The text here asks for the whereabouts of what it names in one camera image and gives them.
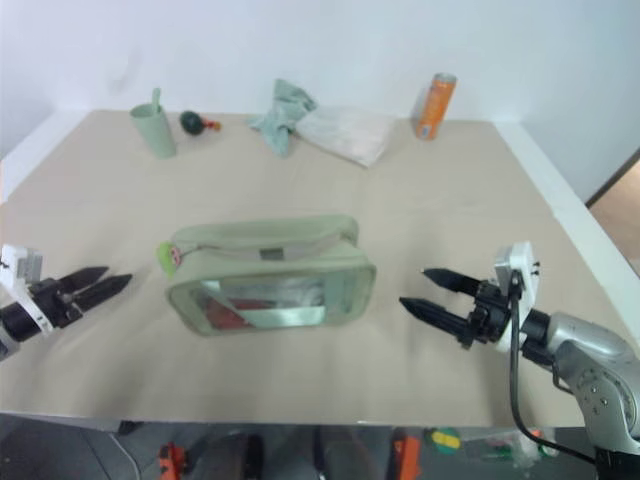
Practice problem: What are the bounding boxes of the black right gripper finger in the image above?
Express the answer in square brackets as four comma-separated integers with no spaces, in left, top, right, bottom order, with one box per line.
[398,296,471,337]
[421,268,484,297]

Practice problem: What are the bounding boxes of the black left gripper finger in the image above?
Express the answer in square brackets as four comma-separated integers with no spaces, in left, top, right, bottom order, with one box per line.
[73,273,134,317]
[59,266,110,301]

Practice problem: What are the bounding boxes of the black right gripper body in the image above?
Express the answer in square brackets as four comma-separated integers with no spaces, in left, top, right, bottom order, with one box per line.
[457,279,516,351]

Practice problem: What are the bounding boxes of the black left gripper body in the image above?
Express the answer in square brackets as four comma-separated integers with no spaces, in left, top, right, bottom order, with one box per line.
[27,277,85,330]

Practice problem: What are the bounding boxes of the red object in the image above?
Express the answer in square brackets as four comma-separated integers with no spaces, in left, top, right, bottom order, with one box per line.
[204,298,274,329]

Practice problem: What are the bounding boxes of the green transparent toiletry pouch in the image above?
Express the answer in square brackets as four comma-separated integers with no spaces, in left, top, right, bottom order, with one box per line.
[164,213,379,339]

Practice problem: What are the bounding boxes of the green zipper pull tag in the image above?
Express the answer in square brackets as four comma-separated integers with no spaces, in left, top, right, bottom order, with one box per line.
[157,241,184,279]

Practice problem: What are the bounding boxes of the green yellow object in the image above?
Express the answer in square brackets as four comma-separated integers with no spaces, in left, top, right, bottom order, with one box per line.
[424,427,462,456]

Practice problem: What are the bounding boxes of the clear bag under table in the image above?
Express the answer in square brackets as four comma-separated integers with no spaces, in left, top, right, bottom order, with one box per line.
[459,427,557,472]

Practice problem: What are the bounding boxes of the orange tool under table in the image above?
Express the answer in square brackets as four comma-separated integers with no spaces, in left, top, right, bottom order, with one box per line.
[392,433,422,480]
[157,442,192,480]

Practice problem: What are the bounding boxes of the beige table cover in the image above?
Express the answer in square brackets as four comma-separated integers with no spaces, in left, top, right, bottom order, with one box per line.
[0,108,640,429]

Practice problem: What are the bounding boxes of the pale green plastic cup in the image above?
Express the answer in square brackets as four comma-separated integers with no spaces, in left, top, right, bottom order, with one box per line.
[129,102,178,161]

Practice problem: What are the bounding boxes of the orange drink can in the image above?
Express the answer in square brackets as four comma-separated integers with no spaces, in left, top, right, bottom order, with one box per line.
[414,72,459,142]

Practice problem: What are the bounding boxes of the clear plastic bag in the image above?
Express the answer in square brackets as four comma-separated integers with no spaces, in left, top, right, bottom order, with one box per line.
[294,104,396,169]

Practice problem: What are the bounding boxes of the brown wooden door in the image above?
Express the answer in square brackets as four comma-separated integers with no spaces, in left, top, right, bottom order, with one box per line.
[584,147,640,209]

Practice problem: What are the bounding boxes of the dark green round toy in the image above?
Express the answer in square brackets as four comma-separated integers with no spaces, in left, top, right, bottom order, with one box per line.
[179,110,207,137]

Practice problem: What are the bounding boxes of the crumpled pale green cloth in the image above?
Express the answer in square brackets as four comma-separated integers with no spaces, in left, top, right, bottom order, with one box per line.
[246,78,320,160]

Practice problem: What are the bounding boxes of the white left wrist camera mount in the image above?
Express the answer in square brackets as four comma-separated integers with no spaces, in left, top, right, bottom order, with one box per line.
[0,243,54,339]

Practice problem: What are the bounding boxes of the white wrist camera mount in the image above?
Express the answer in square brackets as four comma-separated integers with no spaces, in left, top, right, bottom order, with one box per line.
[492,241,542,354]
[0,243,54,339]

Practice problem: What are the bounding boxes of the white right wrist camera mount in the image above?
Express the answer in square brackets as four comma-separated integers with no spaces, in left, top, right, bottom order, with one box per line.
[492,241,542,354]

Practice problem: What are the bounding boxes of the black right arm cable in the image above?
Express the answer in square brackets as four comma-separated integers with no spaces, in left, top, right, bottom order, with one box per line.
[507,272,601,464]

